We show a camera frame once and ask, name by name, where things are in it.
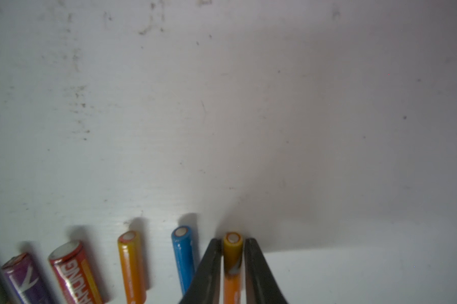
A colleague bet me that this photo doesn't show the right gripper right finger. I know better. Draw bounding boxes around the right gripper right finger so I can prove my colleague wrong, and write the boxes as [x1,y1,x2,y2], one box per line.
[244,238,288,304]

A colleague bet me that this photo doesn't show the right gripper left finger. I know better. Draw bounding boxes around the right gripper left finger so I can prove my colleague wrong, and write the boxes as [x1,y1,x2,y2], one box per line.
[179,238,222,304]

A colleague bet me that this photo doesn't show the orange slim battery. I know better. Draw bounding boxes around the orange slim battery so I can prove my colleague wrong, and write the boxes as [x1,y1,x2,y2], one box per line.
[223,232,243,304]

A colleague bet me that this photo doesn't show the light blue slim battery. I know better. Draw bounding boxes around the light blue slim battery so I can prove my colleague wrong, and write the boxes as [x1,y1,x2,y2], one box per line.
[171,225,196,295]

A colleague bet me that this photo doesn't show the orange yellow battery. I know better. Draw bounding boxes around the orange yellow battery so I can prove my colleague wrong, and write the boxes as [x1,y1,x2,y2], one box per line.
[117,231,146,304]

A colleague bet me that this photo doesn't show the red battery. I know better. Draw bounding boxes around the red battery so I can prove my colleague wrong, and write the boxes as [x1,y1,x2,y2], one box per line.
[48,240,104,304]

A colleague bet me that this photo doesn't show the purple battery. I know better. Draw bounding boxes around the purple battery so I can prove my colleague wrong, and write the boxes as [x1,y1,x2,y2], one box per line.
[0,252,55,304]

